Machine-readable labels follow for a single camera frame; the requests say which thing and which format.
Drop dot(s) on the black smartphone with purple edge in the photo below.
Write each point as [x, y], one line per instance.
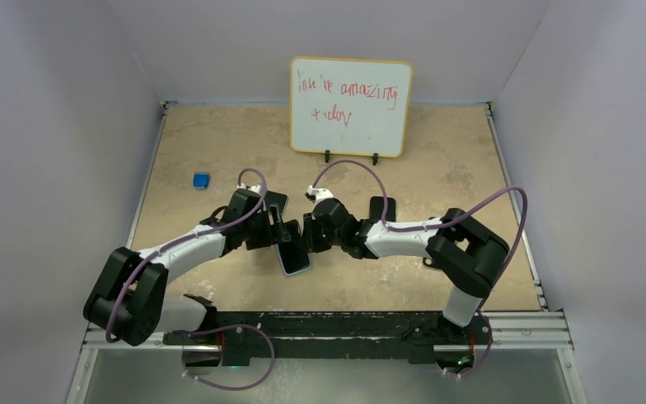
[380, 206]

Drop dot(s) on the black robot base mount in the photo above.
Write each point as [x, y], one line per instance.
[418, 337]

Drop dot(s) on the aluminium frame rail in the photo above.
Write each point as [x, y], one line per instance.
[529, 330]

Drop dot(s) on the light blue phone case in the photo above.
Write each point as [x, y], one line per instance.
[295, 272]

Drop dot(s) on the small blue eraser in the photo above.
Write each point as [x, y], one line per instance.
[201, 180]

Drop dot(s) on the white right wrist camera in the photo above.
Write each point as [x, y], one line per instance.
[316, 195]

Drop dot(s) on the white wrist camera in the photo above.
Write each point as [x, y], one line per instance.
[258, 188]
[316, 195]

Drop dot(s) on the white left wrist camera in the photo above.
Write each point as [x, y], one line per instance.
[258, 188]

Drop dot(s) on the yellow framed whiteboard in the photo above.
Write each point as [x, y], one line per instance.
[349, 107]

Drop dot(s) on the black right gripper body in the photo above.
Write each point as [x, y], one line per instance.
[318, 239]

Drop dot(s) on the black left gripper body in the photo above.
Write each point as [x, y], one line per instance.
[258, 231]

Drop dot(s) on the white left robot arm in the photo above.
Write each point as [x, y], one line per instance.
[128, 299]

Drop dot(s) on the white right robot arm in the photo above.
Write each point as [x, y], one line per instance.
[470, 254]

